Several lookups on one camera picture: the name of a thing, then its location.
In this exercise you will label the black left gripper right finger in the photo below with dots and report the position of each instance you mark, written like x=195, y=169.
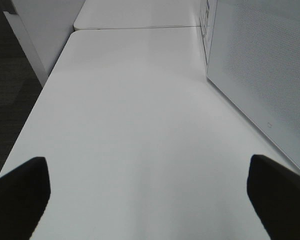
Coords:
x=274, y=192

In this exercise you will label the white microwave door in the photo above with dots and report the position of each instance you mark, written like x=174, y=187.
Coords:
x=255, y=62

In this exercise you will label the white partition panel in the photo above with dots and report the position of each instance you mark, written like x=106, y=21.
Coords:
x=42, y=28

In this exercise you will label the white microwave oven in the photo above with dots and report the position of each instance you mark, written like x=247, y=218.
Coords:
x=207, y=16

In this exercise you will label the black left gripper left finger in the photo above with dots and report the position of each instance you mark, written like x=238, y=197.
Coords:
x=24, y=194

